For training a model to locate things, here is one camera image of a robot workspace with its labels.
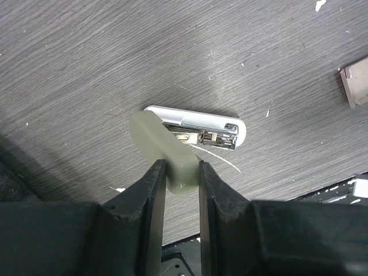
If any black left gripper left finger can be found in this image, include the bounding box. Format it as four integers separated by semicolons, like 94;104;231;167
1;160;166;275

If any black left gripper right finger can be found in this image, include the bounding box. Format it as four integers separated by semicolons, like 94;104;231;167
199;161;367;275

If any red white staple box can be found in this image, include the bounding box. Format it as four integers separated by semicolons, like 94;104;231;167
340;57;368;109

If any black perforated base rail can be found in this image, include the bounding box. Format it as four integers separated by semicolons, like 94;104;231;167
290;172;367;206

